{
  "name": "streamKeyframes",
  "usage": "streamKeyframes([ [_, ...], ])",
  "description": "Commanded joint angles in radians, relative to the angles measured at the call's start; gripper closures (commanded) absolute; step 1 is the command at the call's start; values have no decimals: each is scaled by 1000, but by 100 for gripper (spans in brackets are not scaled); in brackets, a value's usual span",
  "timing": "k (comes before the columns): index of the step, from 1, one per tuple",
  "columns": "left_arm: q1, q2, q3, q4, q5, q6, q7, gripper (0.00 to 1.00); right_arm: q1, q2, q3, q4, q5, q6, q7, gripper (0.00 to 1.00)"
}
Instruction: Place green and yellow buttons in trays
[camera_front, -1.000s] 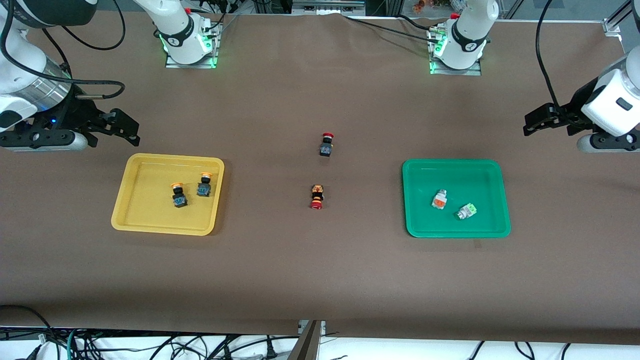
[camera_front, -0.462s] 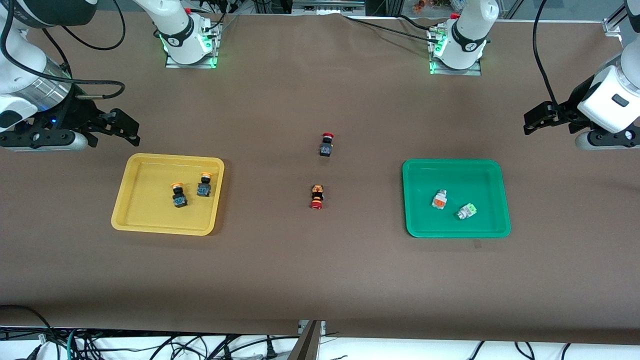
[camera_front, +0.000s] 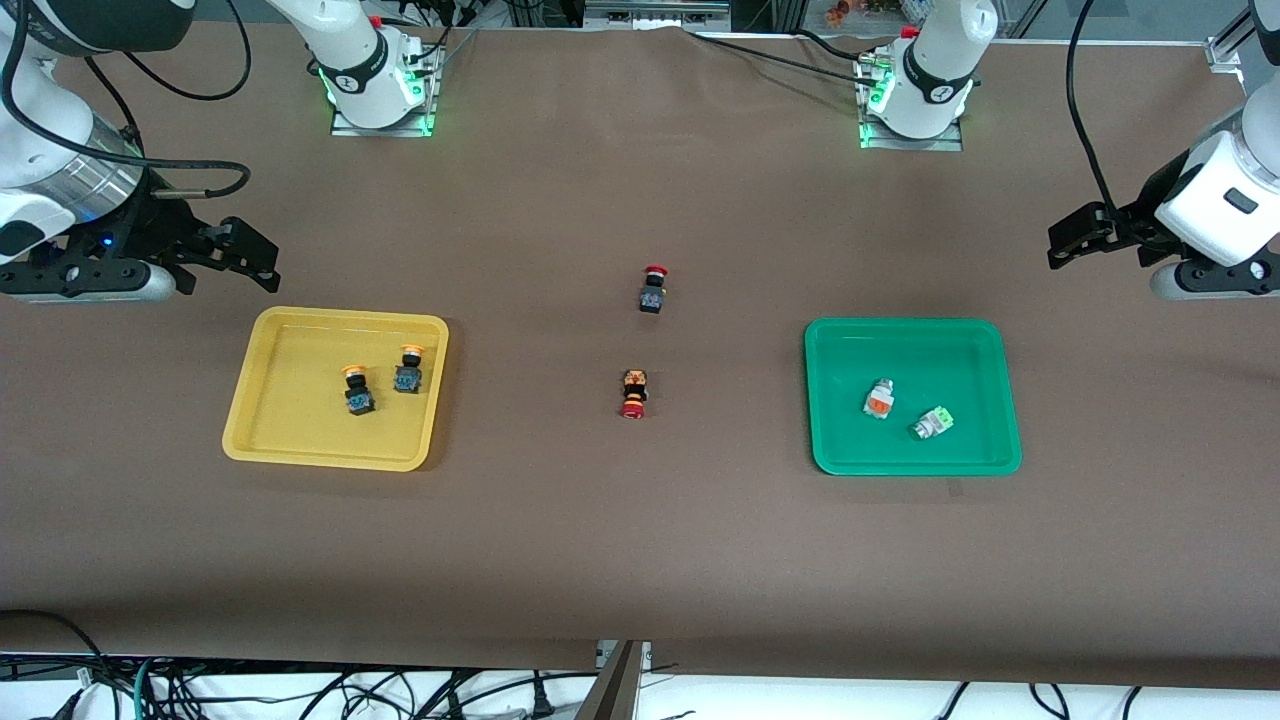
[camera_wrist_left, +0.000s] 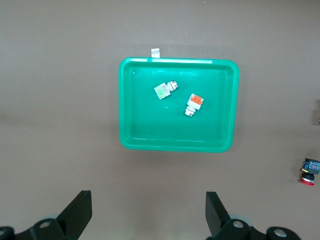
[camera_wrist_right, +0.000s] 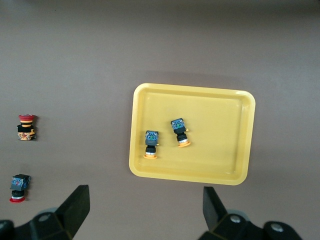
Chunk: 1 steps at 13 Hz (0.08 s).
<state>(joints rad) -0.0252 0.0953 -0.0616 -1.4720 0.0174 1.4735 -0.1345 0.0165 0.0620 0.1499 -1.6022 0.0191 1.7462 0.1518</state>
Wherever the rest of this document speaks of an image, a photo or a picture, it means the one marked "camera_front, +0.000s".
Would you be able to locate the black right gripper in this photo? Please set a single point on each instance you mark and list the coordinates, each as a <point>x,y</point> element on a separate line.
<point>160,226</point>

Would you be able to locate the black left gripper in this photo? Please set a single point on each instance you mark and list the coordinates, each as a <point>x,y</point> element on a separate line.
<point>1143,210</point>

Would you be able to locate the yellow push button switch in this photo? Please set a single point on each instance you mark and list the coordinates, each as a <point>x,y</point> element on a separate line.
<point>408,375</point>
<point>358,395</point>

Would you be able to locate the grey switch with green block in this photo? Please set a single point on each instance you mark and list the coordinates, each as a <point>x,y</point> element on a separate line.
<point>932,423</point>

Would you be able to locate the grey switch with orange block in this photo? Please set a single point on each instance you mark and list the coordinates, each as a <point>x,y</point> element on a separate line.
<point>880,400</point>

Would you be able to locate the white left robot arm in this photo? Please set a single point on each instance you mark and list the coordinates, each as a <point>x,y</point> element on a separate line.
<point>940,50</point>

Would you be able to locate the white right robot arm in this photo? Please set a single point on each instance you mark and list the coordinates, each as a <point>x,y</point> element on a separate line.
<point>340,40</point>

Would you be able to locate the yellow plastic tray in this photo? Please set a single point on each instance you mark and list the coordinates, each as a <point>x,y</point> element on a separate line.
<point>300,400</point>

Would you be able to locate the green plastic tray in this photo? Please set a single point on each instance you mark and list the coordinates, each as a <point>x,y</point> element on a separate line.
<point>910,350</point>

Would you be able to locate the small orange object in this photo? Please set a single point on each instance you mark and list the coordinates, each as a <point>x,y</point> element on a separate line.
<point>848,10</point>

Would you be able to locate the red button with dark base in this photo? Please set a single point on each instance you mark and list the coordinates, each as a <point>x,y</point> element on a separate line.
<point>653,292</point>

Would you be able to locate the red button with orange base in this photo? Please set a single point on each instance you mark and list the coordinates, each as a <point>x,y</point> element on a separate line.
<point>634,395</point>

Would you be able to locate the grey equipment box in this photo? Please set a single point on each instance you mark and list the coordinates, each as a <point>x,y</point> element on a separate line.
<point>655,12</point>

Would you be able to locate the brown table cover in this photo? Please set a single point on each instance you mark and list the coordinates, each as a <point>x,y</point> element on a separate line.
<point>640,550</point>

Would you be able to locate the grey metal table leg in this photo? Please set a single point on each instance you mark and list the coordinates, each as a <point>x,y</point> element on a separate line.
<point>612,690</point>

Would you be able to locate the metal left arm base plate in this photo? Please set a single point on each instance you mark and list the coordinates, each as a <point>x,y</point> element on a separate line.
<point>950,143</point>

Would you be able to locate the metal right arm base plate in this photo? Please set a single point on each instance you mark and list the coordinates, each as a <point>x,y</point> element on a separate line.
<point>420,125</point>

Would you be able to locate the aluminium frame profile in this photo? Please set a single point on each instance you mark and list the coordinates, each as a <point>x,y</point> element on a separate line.
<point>1228,45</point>

